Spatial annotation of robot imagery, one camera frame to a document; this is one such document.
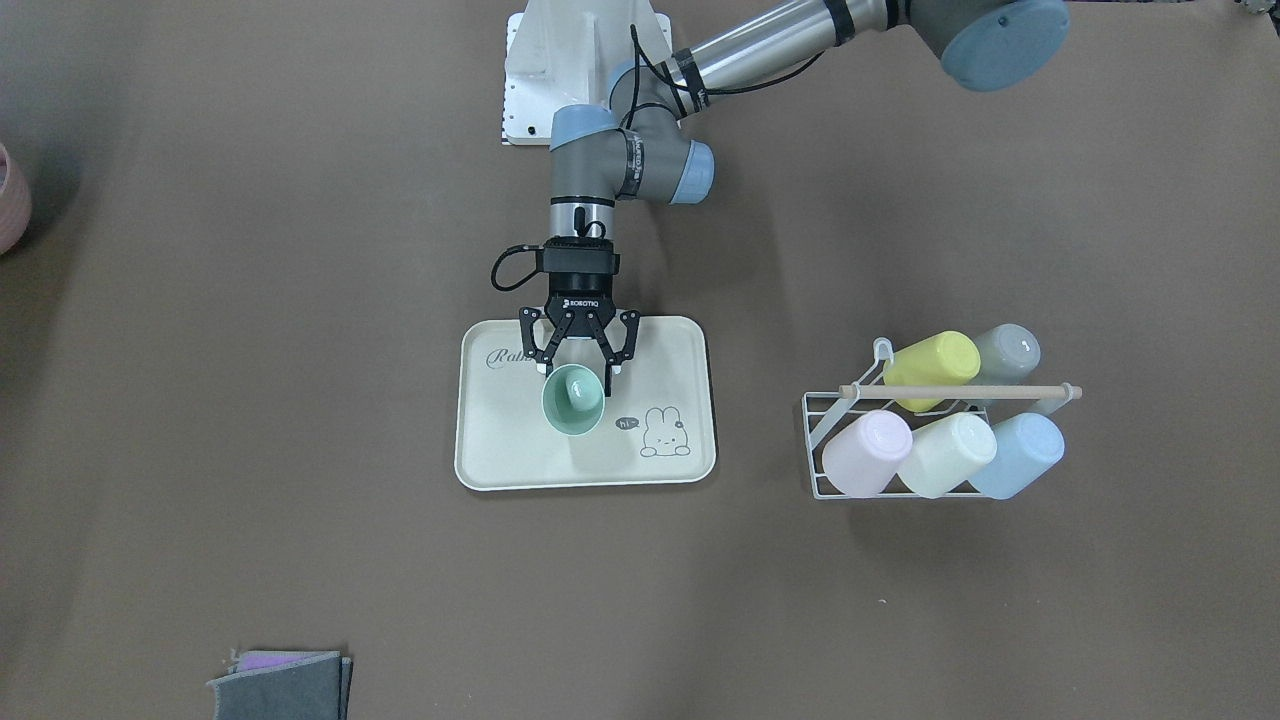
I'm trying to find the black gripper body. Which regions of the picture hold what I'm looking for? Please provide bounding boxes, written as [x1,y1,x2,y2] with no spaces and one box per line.
[540,237,620,319]

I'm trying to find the green cup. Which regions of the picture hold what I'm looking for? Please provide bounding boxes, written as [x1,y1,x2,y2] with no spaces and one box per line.
[541,364,605,437]

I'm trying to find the beige rabbit tray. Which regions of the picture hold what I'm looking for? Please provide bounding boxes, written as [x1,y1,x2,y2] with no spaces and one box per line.
[454,316,717,491]

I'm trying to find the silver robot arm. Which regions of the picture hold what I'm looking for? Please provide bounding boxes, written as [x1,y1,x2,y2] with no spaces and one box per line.
[518,1,1070,386]

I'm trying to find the white cup rack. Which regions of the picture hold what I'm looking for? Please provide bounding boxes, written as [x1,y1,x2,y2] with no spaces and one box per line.
[800,325,1083,501]

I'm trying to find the pink cup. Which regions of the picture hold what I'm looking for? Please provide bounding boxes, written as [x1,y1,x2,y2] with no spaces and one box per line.
[820,410,914,498]

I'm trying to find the yellow cup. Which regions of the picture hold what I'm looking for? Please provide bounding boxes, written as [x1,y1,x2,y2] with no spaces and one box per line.
[882,331,980,386]

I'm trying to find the cream white cup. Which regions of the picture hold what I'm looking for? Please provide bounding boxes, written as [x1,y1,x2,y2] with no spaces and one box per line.
[897,413,997,498]

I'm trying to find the grey cup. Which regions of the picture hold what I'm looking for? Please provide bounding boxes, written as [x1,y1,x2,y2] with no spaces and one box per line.
[970,323,1042,386]

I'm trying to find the blue cup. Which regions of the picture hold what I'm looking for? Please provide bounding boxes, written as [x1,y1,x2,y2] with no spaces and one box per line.
[969,413,1066,500]

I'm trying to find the grey folded cloths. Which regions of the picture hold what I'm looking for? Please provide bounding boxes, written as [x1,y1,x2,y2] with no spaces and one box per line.
[207,650,353,719]

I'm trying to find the pink ice bowl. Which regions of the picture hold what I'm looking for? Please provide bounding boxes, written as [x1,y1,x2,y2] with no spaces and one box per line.
[0,143,32,255]

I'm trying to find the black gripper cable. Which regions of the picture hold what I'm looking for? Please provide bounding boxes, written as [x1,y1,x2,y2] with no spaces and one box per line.
[490,243,547,293]

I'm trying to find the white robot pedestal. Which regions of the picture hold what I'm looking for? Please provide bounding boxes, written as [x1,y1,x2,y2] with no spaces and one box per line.
[500,1,675,146]

